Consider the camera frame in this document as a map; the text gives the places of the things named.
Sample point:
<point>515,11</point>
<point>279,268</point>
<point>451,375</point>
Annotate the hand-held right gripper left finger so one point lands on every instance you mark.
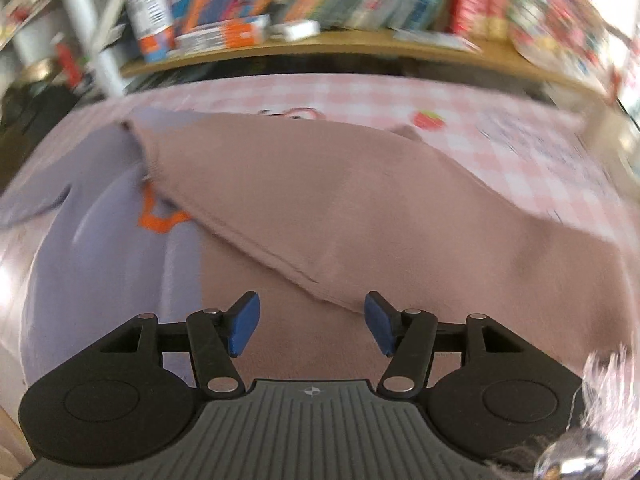
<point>244,325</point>

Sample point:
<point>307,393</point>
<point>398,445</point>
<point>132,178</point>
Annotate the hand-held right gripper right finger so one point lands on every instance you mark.
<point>379,325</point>

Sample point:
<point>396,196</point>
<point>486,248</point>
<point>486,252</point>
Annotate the dusty pink knit sweater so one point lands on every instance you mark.
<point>350,200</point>

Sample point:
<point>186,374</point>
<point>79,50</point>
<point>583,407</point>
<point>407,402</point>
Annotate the lavender sweatshirt orange print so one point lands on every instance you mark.
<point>110,260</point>

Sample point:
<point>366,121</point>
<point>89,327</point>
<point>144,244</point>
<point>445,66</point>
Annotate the pink checkered printed bedsheet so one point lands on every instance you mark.
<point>525,160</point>

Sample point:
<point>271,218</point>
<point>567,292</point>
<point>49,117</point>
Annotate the person's fluffy sleeve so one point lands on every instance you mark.
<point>607,400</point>

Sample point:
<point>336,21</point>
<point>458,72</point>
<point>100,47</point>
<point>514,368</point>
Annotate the flat white blue packet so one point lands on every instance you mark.
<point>435,40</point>

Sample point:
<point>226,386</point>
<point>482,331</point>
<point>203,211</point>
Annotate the white orange flat box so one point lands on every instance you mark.
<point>225,32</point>

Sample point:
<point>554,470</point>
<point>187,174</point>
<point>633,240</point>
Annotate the white charger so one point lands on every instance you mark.
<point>297,30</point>

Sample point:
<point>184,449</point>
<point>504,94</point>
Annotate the white box orange blue end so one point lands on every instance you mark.
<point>150,20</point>

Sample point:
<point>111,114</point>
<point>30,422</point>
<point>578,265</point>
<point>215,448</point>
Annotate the white shelf unit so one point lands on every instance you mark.
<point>87,20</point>

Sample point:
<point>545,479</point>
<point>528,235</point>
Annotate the colourful printed packages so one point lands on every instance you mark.
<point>560,25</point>

